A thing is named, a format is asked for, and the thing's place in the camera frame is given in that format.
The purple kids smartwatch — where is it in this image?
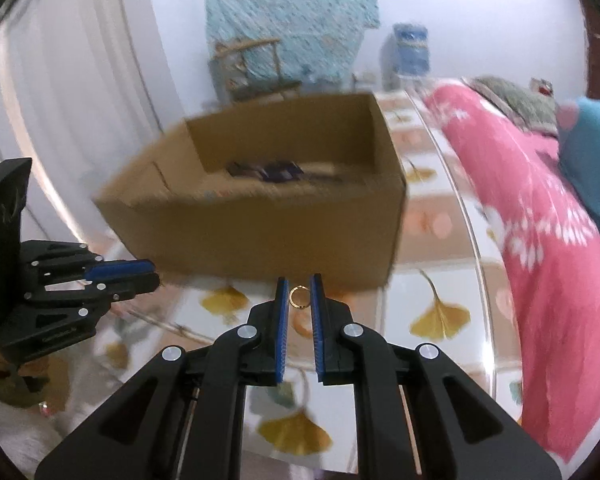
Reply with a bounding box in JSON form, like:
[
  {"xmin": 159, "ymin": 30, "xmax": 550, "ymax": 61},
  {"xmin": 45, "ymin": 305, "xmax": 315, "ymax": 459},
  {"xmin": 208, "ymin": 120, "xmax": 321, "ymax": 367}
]
[{"xmin": 226, "ymin": 159, "xmax": 342, "ymax": 183}]

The white green fluffy blanket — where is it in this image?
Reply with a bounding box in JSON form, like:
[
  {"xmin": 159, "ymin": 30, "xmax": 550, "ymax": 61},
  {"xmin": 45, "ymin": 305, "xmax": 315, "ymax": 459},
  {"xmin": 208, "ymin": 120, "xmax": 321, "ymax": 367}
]
[{"xmin": 0, "ymin": 349, "xmax": 112, "ymax": 480}]

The ginkgo macaron patterned mat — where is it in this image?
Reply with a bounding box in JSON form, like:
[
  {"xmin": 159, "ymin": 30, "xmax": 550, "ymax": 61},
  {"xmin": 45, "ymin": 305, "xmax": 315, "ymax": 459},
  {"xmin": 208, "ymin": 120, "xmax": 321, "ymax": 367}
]
[{"xmin": 137, "ymin": 90, "xmax": 522, "ymax": 472}]

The pink floral blanket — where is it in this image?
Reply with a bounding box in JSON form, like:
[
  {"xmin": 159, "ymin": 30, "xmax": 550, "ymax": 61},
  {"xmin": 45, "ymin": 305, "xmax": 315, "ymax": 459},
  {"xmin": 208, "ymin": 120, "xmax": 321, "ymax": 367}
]
[{"xmin": 422, "ymin": 79, "xmax": 600, "ymax": 477}]

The white curtain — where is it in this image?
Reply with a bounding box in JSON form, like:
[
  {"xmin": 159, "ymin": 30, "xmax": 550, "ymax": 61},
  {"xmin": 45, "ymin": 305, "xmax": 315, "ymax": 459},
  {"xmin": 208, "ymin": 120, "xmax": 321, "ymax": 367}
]
[{"xmin": 0, "ymin": 0, "xmax": 166, "ymax": 250}]

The brown cardboard box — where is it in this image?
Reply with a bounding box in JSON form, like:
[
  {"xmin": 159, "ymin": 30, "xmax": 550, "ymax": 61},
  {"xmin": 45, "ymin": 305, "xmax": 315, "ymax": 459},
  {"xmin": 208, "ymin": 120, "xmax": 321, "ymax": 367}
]
[{"xmin": 95, "ymin": 93, "xmax": 407, "ymax": 289}]

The wooden chair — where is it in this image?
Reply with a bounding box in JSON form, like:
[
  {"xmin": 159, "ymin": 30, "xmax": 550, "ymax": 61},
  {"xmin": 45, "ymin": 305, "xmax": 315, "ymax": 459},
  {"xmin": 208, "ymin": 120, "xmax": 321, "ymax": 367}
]
[{"xmin": 212, "ymin": 37, "xmax": 302, "ymax": 105}]

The teal pillow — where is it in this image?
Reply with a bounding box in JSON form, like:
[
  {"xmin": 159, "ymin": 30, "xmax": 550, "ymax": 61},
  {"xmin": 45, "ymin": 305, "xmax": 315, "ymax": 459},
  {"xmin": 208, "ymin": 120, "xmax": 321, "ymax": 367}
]
[{"xmin": 556, "ymin": 96, "xmax": 600, "ymax": 232}]

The grey patterned cushion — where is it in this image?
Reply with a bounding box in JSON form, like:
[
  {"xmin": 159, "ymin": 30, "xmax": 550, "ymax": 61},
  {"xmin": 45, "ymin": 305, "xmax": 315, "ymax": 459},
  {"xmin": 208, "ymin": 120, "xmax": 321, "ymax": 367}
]
[{"xmin": 464, "ymin": 76, "xmax": 558, "ymax": 138}]

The teal patterned cloth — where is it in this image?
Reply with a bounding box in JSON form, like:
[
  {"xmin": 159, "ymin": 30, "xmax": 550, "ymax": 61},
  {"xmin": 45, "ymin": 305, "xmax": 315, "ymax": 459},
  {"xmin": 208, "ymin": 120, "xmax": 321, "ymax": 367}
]
[{"xmin": 206, "ymin": 0, "xmax": 380, "ymax": 84}]

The blue water bottle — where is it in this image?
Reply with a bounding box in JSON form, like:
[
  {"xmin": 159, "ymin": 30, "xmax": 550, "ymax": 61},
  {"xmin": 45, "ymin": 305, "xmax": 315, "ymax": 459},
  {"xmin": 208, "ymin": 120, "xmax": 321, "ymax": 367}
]
[{"xmin": 382, "ymin": 23, "xmax": 430, "ymax": 87}]

